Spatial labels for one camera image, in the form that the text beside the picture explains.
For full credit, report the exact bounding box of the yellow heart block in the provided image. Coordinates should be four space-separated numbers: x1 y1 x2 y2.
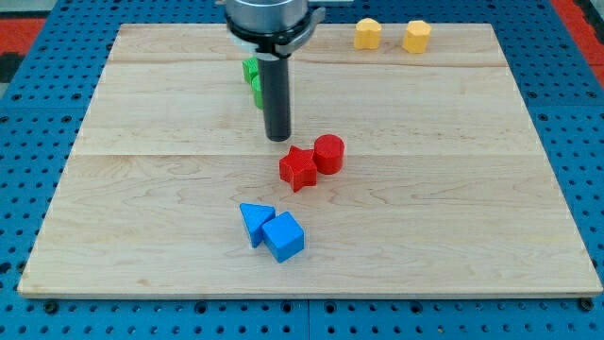
353 18 382 50

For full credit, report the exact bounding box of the red star block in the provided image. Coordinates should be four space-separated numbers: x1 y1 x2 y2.
279 145 318 192

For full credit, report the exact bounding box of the red cylinder block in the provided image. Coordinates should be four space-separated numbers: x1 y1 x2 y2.
313 134 344 175

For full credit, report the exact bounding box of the blue triangle block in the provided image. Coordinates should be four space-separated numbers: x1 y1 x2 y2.
239 203 276 248

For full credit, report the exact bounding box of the blue cube block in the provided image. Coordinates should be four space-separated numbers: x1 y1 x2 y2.
261 212 305 263

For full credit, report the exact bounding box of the green cylinder block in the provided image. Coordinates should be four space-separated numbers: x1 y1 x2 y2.
250 75 263 110

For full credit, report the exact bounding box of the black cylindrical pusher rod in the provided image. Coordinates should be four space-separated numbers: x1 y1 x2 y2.
258 59 292 142

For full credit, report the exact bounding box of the green cube block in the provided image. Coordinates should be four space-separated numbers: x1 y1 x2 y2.
242 57 259 84

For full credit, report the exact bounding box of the light wooden board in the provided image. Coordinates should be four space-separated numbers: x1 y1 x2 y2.
18 24 602 299

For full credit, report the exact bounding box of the yellow hexagon block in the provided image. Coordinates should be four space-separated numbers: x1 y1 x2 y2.
402 20 431 54

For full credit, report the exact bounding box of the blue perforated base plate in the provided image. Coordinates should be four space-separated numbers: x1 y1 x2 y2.
1 0 603 339

